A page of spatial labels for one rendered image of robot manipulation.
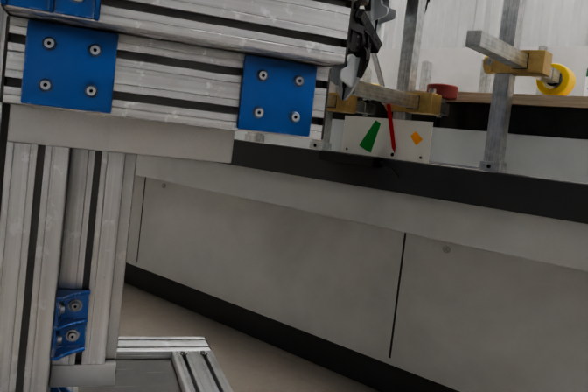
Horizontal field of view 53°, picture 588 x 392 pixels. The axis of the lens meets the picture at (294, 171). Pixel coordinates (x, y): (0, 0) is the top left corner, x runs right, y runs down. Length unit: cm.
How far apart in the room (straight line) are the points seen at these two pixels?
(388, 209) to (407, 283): 30
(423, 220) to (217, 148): 81
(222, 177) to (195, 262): 52
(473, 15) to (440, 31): 57
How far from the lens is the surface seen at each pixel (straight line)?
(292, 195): 173
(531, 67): 139
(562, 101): 157
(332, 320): 193
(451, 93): 159
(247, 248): 214
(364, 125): 156
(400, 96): 141
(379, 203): 155
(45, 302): 86
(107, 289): 91
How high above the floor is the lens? 72
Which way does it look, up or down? 3 degrees down
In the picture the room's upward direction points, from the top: 7 degrees clockwise
